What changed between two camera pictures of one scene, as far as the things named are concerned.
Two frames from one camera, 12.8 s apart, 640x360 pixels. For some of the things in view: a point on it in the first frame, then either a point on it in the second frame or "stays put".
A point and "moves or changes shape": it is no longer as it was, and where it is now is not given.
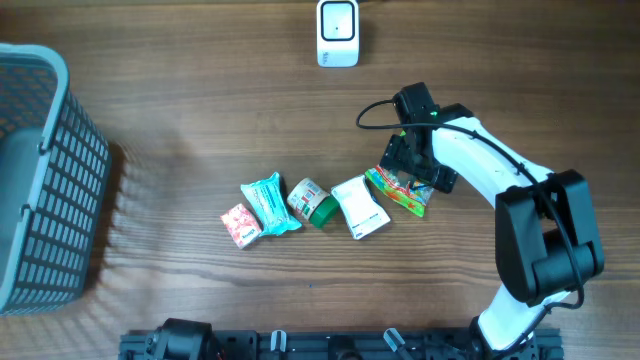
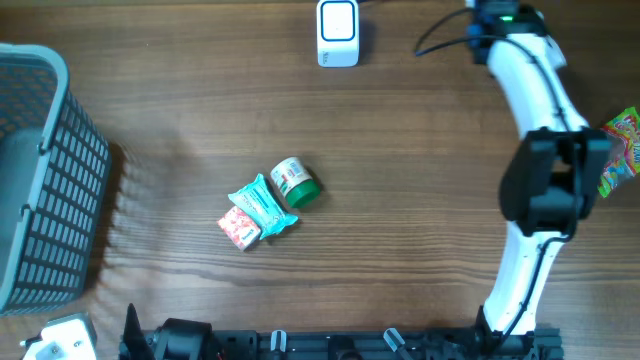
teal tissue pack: (268, 200) moves or changes shape
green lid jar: (310, 200) -> (293, 180)
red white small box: (241, 225) stays put
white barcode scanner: (337, 33) stays put
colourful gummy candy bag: (409, 194) -> (624, 161)
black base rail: (350, 344) stays put
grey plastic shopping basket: (55, 171) stays put
